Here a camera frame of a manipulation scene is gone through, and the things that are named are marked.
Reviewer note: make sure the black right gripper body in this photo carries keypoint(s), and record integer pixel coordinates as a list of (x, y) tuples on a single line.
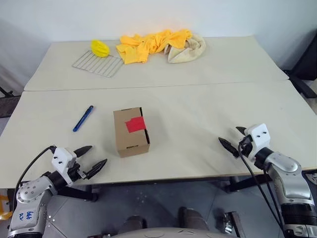
[(245, 146)]

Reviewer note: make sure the yellow crumpled plastic object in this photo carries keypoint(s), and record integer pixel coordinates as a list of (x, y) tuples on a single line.
[(99, 48)]

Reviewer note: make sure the beige towel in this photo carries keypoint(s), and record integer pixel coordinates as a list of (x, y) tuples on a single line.
[(190, 49)]

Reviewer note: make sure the dark rounded shape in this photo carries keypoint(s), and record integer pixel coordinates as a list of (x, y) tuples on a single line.
[(192, 218)]

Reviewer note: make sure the brown cardboard box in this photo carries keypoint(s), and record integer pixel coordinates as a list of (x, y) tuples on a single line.
[(128, 141)]

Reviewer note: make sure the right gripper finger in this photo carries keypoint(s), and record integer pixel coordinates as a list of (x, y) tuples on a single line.
[(240, 130), (227, 146)]

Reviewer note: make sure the yellow crumpled cloth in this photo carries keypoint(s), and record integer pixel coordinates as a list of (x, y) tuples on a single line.
[(138, 47)]

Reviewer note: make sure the blue pen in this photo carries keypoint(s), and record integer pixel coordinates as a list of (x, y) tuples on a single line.
[(83, 119)]

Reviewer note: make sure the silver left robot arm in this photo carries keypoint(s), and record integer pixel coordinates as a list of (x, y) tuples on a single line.
[(29, 193)]

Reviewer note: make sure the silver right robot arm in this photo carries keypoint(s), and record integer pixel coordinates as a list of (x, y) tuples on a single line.
[(292, 183)]

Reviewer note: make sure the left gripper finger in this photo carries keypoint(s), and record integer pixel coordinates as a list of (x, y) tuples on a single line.
[(97, 167), (83, 150)]

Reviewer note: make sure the black chair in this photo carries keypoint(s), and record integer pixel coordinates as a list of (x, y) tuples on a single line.
[(304, 64)]

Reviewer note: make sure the dark metal bracket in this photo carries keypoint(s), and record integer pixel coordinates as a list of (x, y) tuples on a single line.
[(230, 223)]

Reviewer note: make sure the black metal frame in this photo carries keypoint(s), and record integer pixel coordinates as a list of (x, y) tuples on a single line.
[(6, 101)]

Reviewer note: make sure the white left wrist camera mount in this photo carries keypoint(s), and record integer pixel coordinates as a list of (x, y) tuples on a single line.
[(62, 156)]

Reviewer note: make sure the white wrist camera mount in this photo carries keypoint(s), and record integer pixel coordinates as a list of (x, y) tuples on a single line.
[(62, 156), (258, 138)]

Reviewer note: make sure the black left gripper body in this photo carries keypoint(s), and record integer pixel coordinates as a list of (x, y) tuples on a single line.
[(75, 171)]

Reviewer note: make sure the red tape strip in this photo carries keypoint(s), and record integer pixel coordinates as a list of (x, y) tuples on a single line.
[(135, 124)]

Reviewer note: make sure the black table leg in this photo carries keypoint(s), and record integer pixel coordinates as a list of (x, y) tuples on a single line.
[(237, 183), (76, 193)]

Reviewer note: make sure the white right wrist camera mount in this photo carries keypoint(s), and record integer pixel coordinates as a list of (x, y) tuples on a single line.
[(258, 138)]

